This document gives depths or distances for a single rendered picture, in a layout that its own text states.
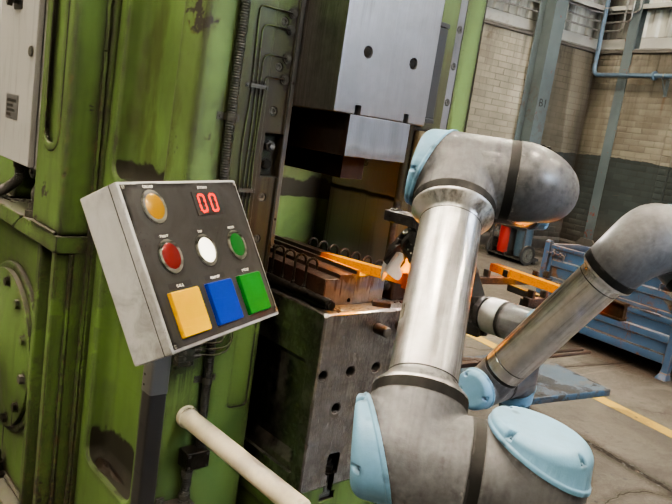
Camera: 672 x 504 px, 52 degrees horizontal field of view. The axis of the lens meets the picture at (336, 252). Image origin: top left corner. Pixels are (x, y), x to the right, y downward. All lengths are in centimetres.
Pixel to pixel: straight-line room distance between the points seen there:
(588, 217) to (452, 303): 1006
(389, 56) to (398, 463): 110
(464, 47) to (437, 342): 137
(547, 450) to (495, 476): 6
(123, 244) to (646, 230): 80
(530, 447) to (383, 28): 111
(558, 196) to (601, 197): 979
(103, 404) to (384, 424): 136
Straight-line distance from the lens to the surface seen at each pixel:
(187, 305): 114
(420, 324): 85
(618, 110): 1084
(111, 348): 199
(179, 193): 123
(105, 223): 114
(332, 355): 164
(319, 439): 172
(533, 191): 99
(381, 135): 167
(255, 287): 131
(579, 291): 120
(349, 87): 159
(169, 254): 115
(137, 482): 144
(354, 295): 171
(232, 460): 153
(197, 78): 154
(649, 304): 525
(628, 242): 116
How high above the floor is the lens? 133
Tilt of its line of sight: 10 degrees down
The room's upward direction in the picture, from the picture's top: 9 degrees clockwise
